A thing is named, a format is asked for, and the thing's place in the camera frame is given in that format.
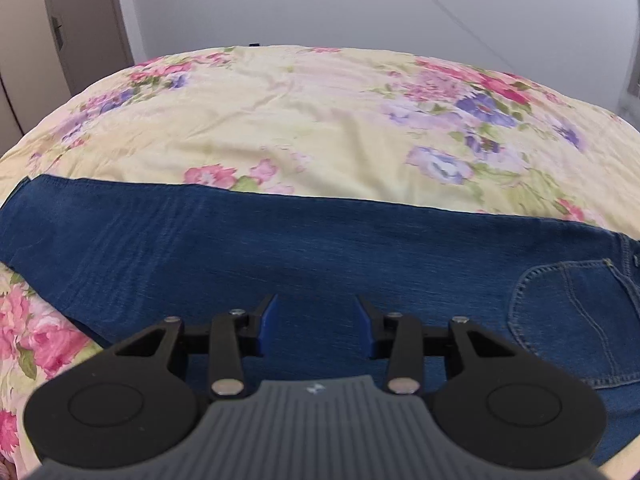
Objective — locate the floral bedspread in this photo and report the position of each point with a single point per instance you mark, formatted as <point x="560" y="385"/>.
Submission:
<point x="300" y="125"/>

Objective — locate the beige wardrobe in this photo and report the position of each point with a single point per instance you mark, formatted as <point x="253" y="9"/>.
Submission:
<point x="20" y="60"/>

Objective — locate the blue denim pants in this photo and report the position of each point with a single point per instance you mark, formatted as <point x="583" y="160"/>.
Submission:
<point x="300" y="260"/>

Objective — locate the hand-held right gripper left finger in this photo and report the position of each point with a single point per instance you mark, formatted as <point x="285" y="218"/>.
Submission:
<point x="269" y="322"/>

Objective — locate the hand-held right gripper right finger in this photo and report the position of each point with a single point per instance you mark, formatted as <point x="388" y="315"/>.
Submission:
<point x="365" y="322"/>

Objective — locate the beige door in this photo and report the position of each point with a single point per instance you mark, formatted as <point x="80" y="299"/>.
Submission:
<point x="85" y="25"/>

